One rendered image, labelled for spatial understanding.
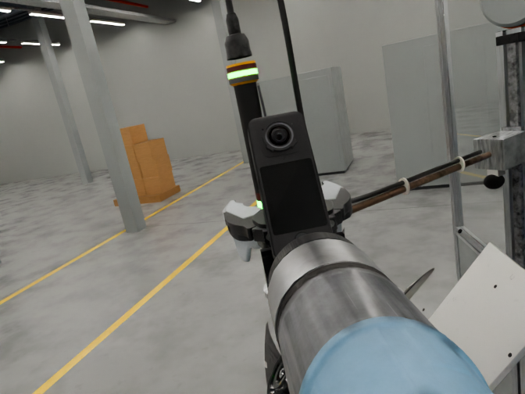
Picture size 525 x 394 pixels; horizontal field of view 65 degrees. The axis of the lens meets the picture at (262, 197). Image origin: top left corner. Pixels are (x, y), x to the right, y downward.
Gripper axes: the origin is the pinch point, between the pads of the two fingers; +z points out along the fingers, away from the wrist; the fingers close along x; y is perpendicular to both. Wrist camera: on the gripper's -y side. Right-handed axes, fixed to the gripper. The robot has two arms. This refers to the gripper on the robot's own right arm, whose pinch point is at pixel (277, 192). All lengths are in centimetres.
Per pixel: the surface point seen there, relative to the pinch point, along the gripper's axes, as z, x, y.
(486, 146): 42, 52, 10
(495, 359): 14, 33, 41
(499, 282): 25, 42, 33
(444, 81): 128, 90, 0
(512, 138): 40, 56, 9
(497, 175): 41, 53, 17
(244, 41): 15.5, 0.6, -18.4
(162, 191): 802, -166, 148
